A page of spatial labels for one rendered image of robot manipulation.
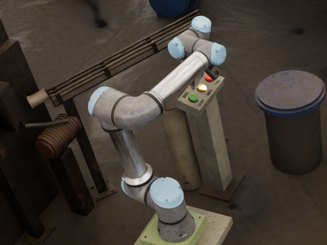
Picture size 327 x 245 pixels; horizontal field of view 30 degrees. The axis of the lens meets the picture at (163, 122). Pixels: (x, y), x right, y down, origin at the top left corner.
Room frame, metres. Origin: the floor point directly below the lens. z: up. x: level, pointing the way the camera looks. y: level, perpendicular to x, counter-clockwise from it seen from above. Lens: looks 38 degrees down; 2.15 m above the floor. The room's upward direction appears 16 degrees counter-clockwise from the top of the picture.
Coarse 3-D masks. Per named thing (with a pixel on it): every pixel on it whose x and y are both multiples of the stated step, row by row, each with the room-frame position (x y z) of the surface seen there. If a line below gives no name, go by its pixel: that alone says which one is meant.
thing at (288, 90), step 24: (288, 72) 2.33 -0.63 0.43; (264, 96) 2.20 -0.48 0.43; (288, 96) 2.15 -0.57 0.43; (312, 96) 2.11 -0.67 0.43; (288, 120) 2.09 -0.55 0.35; (312, 120) 2.09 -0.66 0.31; (288, 144) 2.09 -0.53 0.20; (312, 144) 2.09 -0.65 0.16; (288, 168) 2.10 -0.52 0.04; (312, 168) 2.08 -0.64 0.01
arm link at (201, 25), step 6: (198, 18) 2.03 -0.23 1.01; (204, 18) 2.03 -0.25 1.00; (192, 24) 2.01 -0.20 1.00; (198, 24) 2.00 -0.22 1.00; (204, 24) 2.00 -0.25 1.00; (210, 24) 2.00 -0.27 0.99; (198, 30) 1.99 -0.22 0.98; (204, 30) 1.98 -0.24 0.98; (210, 30) 2.01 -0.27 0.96; (204, 36) 1.99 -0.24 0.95
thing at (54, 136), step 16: (64, 112) 2.36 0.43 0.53; (48, 128) 2.26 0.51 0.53; (64, 128) 2.26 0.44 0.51; (80, 128) 2.30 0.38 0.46; (48, 144) 2.18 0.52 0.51; (64, 144) 2.21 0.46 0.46; (48, 160) 2.25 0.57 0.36; (64, 160) 2.20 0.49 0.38; (64, 176) 2.21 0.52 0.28; (80, 176) 2.24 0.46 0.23; (64, 192) 2.24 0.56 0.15; (80, 192) 2.21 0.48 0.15; (80, 208) 2.20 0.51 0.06
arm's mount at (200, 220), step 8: (200, 216) 1.67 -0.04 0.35; (152, 224) 1.69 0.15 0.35; (200, 224) 1.63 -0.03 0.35; (144, 232) 1.66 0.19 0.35; (152, 232) 1.65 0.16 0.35; (200, 232) 1.62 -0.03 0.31; (144, 240) 1.62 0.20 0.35; (152, 240) 1.61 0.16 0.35; (160, 240) 1.60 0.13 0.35; (192, 240) 1.57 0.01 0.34
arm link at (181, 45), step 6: (186, 30) 2.00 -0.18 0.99; (192, 30) 1.99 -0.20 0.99; (180, 36) 1.96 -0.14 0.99; (186, 36) 1.95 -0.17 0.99; (192, 36) 1.95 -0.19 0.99; (198, 36) 1.97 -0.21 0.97; (174, 42) 1.93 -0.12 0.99; (180, 42) 1.93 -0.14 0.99; (186, 42) 1.92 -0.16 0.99; (192, 42) 1.91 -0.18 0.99; (168, 48) 1.95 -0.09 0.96; (174, 48) 1.93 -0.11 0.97; (180, 48) 1.91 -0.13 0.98; (186, 48) 1.91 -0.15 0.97; (174, 54) 1.93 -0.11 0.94; (180, 54) 1.91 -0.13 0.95; (186, 54) 1.91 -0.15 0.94
